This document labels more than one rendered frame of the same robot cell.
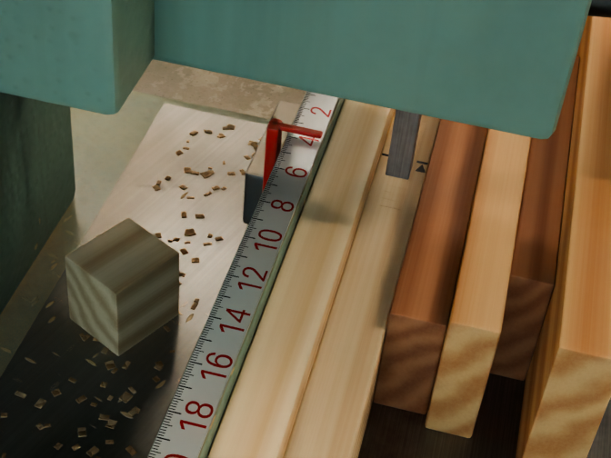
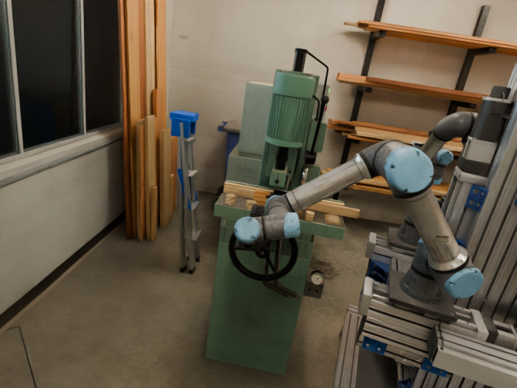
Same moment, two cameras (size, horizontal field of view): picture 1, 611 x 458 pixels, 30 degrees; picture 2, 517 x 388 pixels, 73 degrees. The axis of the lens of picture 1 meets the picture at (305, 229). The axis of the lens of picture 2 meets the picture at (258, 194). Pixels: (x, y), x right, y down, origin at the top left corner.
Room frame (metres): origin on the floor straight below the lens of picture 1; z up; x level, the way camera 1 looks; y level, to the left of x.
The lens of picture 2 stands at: (0.13, -1.63, 1.50)
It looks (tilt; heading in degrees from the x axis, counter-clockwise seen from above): 20 degrees down; 85
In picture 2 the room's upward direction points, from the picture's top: 9 degrees clockwise
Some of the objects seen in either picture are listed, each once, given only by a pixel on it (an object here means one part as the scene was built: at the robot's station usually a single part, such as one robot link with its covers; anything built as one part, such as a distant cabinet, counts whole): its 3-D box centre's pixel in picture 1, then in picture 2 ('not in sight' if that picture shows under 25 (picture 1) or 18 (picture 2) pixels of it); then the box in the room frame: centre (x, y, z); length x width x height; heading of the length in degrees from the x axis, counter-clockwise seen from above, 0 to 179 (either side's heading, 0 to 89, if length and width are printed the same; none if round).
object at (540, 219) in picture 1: (535, 200); not in sight; (0.36, -0.09, 0.93); 0.15 x 0.02 x 0.05; 170
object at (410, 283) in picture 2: not in sight; (424, 279); (0.87, -0.56, 0.87); 0.15 x 0.15 x 0.10
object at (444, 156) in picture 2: not in sight; (441, 156); (1.22, 0.15, 1.21); 0.11 x 0.08 x 0.09; 83
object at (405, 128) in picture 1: (407, 117); not in sight; (0.34, -0.03, 0.97); 0.01 x 0.01 x 0.05; 80
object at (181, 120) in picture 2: not in sight; (186, 194); (-0.19, 0.75, 0.58); 0.27 x 0.25 x 1.16; 174
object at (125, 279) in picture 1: (123, 285); not in sight; (0.39, 0.09, 0.82); 0.04 x 0.04 x 0.04; 53
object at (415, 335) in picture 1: (449, 189); not in sight; (0.37, -0.06, 0.92); 0.20 x 0.02 x 0.05; 170
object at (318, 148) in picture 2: not in sight; (316, 135); (0.53, 0.15, 1.23); 0.09 x 0.08 x 0.15; 80
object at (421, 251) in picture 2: not in sight; (435, 252); (0.87, -0.56, 0.98); 0.13 x 0.12 x 0.14; 90
